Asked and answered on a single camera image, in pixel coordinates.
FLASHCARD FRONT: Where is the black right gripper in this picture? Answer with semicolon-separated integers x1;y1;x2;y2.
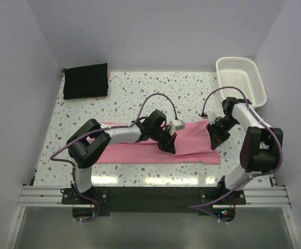
207;115;239;150

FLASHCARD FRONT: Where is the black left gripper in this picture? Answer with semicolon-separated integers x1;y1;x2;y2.
150;126;176;154

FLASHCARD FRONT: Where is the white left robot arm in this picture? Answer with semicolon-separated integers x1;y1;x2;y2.
67;110;185;203

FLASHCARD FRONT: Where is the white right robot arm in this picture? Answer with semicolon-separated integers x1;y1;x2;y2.
207;97;283;204

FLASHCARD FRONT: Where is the white plastic basket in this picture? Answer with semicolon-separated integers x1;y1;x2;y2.
215;57;267;108

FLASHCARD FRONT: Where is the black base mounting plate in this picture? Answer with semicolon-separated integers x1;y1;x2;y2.
61;185;245;220

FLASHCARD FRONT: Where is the folded black t shirt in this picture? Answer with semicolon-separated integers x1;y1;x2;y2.
63;63;108;100

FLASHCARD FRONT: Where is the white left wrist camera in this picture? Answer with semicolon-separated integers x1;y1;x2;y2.
169;119;185;134

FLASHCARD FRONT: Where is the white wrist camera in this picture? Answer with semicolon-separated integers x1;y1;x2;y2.
169;119;185;134
201;112;217;123

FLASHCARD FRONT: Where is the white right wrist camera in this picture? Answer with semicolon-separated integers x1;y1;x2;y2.
201;112;217;123

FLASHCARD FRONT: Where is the aluminium frame rail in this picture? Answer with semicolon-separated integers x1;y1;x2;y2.
2;165;296;249

